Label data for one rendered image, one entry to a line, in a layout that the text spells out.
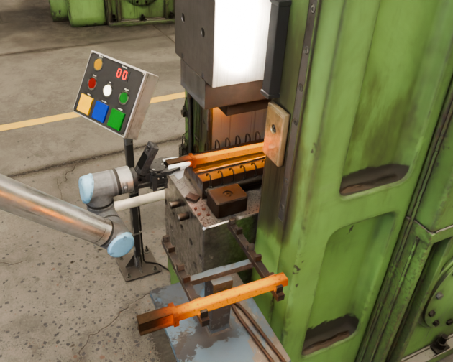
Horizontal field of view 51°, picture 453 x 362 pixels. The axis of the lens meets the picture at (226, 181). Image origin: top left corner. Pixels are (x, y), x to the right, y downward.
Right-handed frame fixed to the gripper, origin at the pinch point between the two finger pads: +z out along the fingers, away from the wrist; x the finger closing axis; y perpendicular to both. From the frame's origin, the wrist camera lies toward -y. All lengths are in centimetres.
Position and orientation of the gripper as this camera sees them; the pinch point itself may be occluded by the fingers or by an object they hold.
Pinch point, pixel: (186, 160)
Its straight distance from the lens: 166.0
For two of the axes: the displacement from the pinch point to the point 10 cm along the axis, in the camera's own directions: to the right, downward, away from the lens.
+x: 4.4, 5.4, -7.2
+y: -0.3, 8.1, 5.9
